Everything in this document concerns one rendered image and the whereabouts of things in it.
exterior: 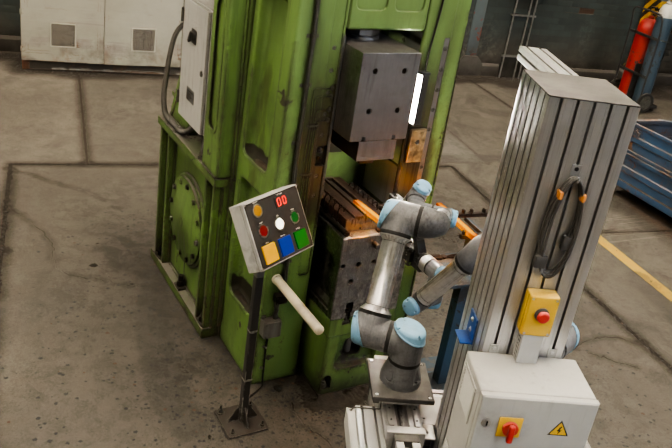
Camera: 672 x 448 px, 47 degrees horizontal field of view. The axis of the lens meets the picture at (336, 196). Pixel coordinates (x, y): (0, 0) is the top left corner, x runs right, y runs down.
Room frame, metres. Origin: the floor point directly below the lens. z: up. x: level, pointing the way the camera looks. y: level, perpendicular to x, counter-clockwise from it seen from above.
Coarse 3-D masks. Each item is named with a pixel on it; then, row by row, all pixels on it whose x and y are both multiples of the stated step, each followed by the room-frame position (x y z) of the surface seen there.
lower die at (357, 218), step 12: (336, 180) 3.59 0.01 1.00; (324, 192) 3.46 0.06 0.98; (336, 192) 3.46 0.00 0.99; (324, 204) 3.37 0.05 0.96; (336, 204) 3.35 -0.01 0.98; (348, 204) 3.35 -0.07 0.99; (336, 216) 3.27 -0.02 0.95; (348, 216) 3.24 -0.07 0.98; (360, 216) 3.24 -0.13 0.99; (348, 228) 3.21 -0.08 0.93
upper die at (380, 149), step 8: (336, 136) 3.36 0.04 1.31; (336, 144) 3.35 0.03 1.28; (344, 144) 3.30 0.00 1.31; (352, 144) 3.24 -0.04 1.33; (360, 144) 3.20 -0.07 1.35; (368, 144) 3.23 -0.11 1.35; (376, 144) 3.25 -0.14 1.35; (384, 144) 3.27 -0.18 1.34; (392, 144) 3.30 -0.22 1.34; (344, 152) 3.29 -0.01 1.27; (352, 152) 3.23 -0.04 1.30; (360, 152) 3.21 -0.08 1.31; (368, 152) 3.23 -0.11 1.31; (376, 152) 3.25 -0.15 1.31; (384, 152) 3.28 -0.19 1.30; (392, 152) 3.30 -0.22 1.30; (360, 160) 3.21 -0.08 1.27; (368, 160) 3.24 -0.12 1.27
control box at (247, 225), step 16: (272, 192) 2.90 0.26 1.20; (288, 192) 2.96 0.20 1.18; (240, 208) 2.73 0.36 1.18; (272, 208) 2.85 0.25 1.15; (288, 208) 2.92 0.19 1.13; (240, 224) 2.73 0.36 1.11; (256, 224) 2.74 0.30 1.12; (272, 224) 2.81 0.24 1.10; (288, 224) 2.88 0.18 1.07; (304, 224) 2.95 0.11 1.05; (240, 240) 2.72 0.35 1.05; (256, 240) 2.70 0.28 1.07; (272, 240) 2.77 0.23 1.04; (256, 256) 2.68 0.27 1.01; (288, 256) 2.80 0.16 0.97; (256, 272) 2.67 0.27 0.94
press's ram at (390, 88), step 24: (360, 48) 3.24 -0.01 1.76; (384, 48) 3.31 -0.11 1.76; (408, 48) 3.38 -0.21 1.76; (360, 72) 3.17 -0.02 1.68; (384, 72) 3.24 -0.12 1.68; (408, 72) 3.31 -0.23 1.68; (360, 96) 3.18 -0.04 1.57; (384, 96) 3.25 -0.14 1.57; (408, 96) 3.32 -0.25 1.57; (336, 120) 3.28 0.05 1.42; (360, 120) 3.19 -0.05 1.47; (384, 120) 3.26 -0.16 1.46; (408, 120) 3.33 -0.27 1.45
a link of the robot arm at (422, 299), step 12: (480, 240) 2.58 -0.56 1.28; (468, 252) 2.56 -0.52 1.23; (456, 264) 2.57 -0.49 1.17; (468, 264) 2.54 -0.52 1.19; (444, 276) 2.60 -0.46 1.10; (456, 276) 2.57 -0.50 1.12; (420, 288) 2.68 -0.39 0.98; (432, 288) 2.62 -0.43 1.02; (444, 288) 2.60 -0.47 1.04; (408, 300) 2.66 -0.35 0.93; (420, 300) 2.65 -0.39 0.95; (432, 300) 2.64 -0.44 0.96; (408, 312) 2.65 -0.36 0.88
